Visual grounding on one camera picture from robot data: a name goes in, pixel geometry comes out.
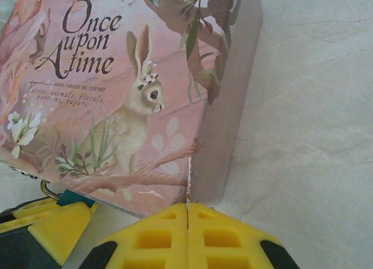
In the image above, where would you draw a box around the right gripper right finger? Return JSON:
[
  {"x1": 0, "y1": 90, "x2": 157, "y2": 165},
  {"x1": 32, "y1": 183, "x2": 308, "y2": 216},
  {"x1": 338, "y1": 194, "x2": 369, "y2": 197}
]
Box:
[{"x1": 188, "y1": 201, "x2": 301, "y2": 269}]

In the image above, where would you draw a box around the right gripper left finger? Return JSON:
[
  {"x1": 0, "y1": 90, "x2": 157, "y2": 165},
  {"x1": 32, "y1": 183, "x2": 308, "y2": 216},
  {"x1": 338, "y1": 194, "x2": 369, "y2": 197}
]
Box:
[{"x1": 78, "y1": 202, "x2": 189, "y2": 269}]

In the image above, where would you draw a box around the small teal padlock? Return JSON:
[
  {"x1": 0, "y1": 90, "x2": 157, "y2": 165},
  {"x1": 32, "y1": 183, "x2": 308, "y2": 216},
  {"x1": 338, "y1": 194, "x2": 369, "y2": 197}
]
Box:
[{"x1": 39, "y1": 179, "x2": 98, "y2": 215}]

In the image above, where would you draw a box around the small silver key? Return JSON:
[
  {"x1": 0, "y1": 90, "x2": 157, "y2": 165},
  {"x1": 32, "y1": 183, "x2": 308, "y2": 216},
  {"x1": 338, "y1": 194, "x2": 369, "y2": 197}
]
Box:
[{"x1": 184, "y1": 155, "x2": 194, "y2": 228}]

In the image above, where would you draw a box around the pink illustrated tin box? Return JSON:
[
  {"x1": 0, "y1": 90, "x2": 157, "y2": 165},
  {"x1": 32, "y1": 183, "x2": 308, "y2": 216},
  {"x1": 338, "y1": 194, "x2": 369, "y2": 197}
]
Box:
[{"x1": 0, "y1": 0, "x2": 265, "y2": 220}]

